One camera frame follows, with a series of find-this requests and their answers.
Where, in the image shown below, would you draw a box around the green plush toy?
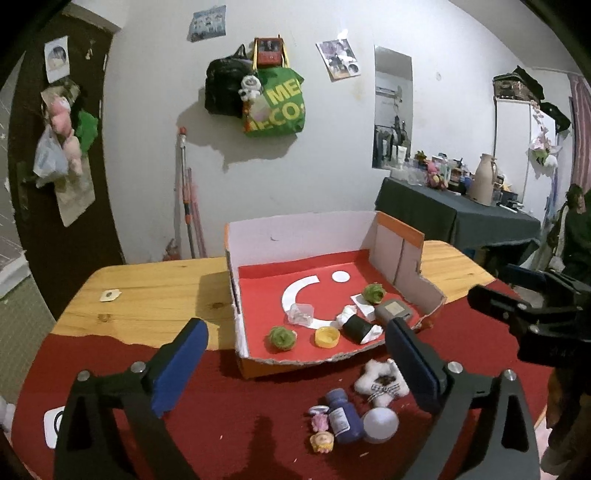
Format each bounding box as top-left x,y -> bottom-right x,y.
74,110 -> 100,153

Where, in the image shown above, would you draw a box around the small red bag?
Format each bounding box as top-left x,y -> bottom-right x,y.
253,36 -> 286,70

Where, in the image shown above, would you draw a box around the small pink yellow doll figure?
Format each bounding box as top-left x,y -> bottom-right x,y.
308,405 -> 335,455

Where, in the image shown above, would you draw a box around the door handle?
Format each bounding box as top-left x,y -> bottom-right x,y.
16,159 -> 38,217

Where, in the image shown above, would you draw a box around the dark blue bottle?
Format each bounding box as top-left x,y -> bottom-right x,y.
324,388 -> 365,445

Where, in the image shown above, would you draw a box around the dark patterned bag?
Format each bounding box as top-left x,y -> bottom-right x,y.
492,66 -> 546,103

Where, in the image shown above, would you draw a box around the metal mop pole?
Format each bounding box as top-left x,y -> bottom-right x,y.
177,126 -> 197,259

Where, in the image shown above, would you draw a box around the blue wall photo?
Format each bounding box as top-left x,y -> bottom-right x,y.
188,6 -> 228,43

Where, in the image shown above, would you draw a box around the black box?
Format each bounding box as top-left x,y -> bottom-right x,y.
496,175 -> 527,213

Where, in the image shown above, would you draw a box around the yellow bottle cap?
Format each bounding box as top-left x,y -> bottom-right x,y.
315,326 -> 341,348

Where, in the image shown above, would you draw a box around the grey rounded square case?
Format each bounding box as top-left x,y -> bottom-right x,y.
374,298 -> 411,326

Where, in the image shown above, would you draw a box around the dark brown door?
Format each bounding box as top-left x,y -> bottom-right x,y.
7,4 -> 125,319

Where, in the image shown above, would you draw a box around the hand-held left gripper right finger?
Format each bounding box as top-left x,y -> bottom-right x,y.
385,318 -> 541,480

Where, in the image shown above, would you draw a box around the wall photo sheet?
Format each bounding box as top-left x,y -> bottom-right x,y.
316,39 -> 362,83

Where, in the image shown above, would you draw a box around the beige thermos jug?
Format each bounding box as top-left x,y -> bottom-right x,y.
471,153 -> 499,207

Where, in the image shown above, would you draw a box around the white round tin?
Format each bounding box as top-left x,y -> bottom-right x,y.
362,407 -> 399,445

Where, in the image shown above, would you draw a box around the pink plush toy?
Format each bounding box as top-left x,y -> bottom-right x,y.
48,98 -> 75,137
64,134 -> 85,178

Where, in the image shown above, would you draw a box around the assorted small toiletries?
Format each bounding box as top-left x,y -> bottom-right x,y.
390,150 -> 476,195

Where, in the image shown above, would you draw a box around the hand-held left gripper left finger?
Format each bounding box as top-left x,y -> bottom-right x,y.
54,318 -> 209,480

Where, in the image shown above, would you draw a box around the white plush keychain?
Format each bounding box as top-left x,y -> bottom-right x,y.
238,74 -> 264,103

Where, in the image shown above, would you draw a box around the white plush star with bow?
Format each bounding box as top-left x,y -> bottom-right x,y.
354,359 -> 411,408

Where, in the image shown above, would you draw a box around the black roll with white paper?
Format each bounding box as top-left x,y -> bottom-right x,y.
333,307 -> 385,346

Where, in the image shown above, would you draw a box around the wall mirror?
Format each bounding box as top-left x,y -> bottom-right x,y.
372,45 -> 413,171

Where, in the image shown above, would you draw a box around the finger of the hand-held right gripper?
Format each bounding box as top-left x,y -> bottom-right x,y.
499,264 -> 591,297
467,285 -> 573,341

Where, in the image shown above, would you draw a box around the pink plush doll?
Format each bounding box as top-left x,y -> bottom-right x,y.
425,161 -> 448,190

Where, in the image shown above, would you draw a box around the clear plastic small box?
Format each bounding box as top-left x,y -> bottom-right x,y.
284,302 -> 315,328

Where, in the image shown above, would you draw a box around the orange cardboard box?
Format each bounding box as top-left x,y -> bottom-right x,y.
224,210 -> 446,380

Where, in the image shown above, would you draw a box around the pink curtain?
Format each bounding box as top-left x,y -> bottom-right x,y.
568,74 -> 591,185

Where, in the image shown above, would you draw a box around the beige cloth hanging organizer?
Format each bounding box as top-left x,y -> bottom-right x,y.
54,157 -> 97,228

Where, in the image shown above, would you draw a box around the white fridge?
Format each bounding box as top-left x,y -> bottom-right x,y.
494,97 -> 557,217

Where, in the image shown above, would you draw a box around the white square device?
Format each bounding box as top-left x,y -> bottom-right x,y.
43,405 -> 65,448

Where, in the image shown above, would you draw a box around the picture on door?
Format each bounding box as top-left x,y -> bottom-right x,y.
45,36 -> 70,84

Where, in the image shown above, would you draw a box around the translucent plastic bag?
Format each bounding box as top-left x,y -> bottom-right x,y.
33,124 -> 69,188

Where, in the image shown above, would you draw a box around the black bag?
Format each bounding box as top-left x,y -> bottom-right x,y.
204,44 -> 252,118

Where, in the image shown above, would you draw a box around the red knitted mat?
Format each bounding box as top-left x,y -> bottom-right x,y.
11,279 -> 573,480

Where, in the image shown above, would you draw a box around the green tote bag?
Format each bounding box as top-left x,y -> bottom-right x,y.
242,65 -> 308,139

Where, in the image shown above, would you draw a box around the flower decoration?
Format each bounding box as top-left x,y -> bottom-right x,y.
529,129 -> 561,168

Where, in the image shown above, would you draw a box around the pink pole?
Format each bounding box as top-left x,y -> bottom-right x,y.
187,168 -> 207,259

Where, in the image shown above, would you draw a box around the side table with dark cloth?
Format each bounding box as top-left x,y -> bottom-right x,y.
375,176 -> 542,259

